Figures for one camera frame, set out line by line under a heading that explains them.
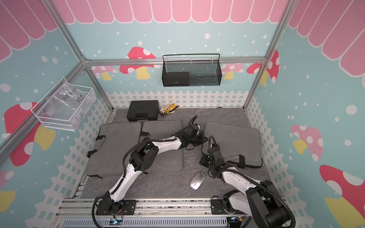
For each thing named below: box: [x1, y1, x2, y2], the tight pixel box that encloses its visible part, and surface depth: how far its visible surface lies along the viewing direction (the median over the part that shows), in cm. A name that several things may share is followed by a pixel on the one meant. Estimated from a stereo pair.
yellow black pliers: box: [158, 103, 179, 117], surface depth 120 cm
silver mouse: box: [190, 171, 206, 190], surface depth 85 cm
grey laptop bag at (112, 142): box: [85, 121, 142, 179], surface depth 96 cm
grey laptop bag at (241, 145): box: [202, 121, 263, 169], surface depth 100 cm
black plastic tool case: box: [126, 99, 159, 122], surface depth 114 cm
